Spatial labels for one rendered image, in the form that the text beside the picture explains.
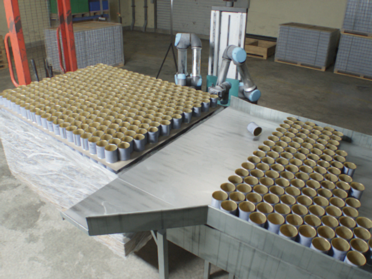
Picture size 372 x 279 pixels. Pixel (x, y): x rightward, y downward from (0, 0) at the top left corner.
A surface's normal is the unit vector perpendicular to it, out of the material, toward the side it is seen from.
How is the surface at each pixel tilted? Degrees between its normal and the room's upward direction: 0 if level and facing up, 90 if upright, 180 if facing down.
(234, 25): 90
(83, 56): 90
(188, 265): 0
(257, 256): 90
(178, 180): 0
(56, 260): 0
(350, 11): 91
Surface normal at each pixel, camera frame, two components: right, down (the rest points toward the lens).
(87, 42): 0.80, 0.31
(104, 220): 0.19, 0.46
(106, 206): 0.03, -0.88
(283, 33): -0.54, 0.35
